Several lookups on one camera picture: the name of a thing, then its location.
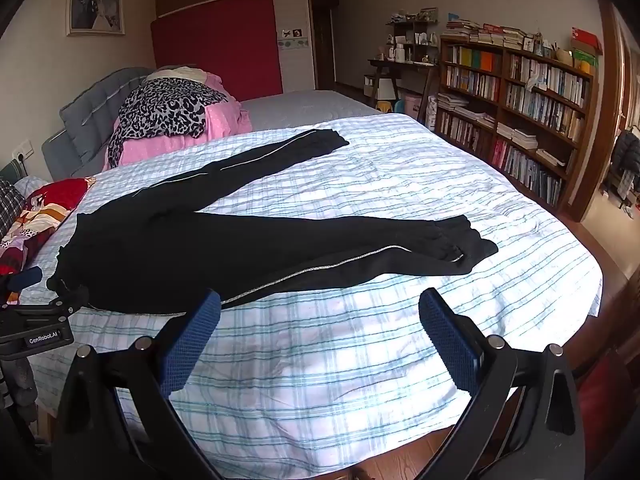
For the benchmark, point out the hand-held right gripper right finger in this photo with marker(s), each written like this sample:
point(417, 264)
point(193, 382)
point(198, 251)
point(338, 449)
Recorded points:
point(445, 340)

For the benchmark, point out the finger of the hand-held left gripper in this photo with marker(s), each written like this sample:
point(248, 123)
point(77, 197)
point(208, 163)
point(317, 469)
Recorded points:
point(25, 277)
point(67, 300)

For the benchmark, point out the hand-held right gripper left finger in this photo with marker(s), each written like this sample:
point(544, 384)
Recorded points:
point(192, 340)

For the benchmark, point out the black pants with silver stripe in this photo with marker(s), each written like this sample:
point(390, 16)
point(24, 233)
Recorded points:
point(200, 245)

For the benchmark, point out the red patterned quilt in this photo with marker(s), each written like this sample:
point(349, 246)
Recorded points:
point(50, 210)

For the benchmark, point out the dark plaid pillow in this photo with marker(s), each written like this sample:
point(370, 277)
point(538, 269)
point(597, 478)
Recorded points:
point(10, 205)

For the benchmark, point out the light blue pillow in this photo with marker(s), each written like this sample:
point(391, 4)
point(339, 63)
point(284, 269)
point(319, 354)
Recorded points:
point(32, 185)

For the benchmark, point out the white plaid blanket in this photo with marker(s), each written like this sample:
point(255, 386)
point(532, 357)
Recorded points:
point(375, 185)

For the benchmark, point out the grey padded headboard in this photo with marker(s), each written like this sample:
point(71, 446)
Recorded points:
point(85, 110)

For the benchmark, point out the leopard print cloth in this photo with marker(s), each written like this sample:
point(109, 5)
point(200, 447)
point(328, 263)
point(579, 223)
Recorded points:
point(165, 107)

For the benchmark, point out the pink folded blanket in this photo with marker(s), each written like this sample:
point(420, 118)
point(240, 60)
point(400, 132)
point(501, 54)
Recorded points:
point(225, 120)

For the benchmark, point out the blue plastic stool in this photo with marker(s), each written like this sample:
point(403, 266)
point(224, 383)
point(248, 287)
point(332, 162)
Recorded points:
point(399, 106)

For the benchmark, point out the yellow plastic stool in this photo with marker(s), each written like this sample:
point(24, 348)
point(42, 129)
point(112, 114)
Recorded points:
point(382, 106)

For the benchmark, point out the wooden bookshelf with books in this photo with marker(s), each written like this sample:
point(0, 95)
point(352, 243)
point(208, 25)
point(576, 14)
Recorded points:
point(520, 110)

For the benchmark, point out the cream folded cloth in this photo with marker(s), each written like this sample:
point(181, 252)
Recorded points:
point(177, 74)

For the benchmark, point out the black hanging jacket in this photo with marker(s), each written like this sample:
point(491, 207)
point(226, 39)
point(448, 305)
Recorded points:
point(627, 160)

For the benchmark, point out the white box under desk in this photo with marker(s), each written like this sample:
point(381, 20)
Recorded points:
point(385, 89)

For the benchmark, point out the grey bed sheet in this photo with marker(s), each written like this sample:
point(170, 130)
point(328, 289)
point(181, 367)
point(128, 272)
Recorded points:
point(310, 107)

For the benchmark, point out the dark wooden desk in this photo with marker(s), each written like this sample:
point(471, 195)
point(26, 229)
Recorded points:
point(400, 65)

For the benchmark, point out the white wardrobe door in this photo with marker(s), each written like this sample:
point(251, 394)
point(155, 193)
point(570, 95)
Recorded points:
point(295, 65)

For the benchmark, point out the red wardrobe panel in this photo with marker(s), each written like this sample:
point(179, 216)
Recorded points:
point(215, 45)

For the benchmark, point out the small wooden desk shelf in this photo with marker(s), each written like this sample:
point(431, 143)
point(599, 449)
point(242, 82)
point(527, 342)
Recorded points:
point(412, 35)

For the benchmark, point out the stack of books atop bookshelf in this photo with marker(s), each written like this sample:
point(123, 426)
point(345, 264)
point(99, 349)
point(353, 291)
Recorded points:
point(485, 34)

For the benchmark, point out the dark wooden door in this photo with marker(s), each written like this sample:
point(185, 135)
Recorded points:
point(322, 40)

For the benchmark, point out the red cardboard box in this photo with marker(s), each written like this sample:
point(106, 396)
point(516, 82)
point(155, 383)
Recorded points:
point(585, 40)

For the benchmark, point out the white wall outlet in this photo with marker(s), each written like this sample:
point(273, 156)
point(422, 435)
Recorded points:
point(21, 151)

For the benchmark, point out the wooden door frame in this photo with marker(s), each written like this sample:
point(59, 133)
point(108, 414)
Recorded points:
point(600, 135)

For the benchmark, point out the framed wall photo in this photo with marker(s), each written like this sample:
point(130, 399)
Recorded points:
point(95, 7)

